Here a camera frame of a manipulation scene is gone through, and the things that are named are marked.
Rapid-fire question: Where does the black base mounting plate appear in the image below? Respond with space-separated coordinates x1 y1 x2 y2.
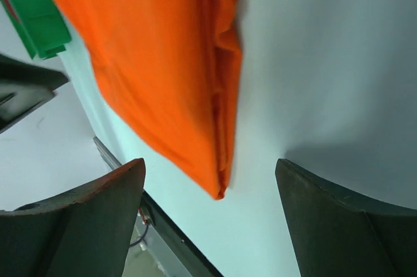
140 192 222 277

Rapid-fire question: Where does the orange t-shirt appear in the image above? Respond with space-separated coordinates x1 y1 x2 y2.
54 0 242 200

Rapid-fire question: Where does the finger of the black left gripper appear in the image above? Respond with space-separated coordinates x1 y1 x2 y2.
1 55 69 132

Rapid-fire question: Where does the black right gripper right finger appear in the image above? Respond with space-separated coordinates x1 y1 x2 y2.
275 159 416 276

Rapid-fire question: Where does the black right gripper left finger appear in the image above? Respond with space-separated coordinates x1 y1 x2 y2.
1 159 145 276

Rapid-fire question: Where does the green plastic bin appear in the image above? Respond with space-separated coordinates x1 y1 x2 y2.
1 0 72 59

